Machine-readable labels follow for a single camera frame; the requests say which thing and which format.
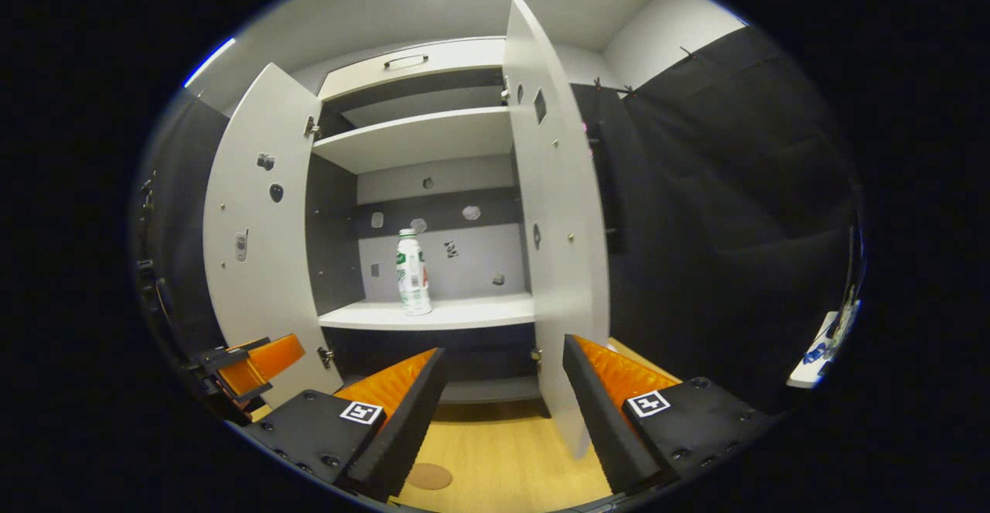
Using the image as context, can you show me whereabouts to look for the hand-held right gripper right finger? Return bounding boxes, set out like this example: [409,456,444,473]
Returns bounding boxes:
[562,333,777,496]

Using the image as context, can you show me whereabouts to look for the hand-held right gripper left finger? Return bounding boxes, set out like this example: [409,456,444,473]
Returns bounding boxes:
[241,348,449,502]

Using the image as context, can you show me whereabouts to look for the white bottle with green label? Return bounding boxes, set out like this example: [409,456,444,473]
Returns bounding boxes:
[396,228,432,316]

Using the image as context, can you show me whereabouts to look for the round brown coaster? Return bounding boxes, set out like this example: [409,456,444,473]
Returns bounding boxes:
[406,463,454,491]

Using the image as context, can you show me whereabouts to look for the white cabinet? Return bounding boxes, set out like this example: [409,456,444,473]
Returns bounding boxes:
[304,37,542,405]

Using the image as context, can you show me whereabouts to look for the white side table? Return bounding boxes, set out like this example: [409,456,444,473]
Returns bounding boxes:
[787,300,861,390]

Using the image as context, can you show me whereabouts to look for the black backdrop cloth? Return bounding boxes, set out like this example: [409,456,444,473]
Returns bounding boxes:
[131,26,863,421]

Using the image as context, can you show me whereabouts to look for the ceiling light panel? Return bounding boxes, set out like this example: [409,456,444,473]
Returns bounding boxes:
[183,37,237,88]

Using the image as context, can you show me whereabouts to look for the white cabinet drawer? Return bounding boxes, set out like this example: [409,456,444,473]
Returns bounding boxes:
[319,37,507,101]

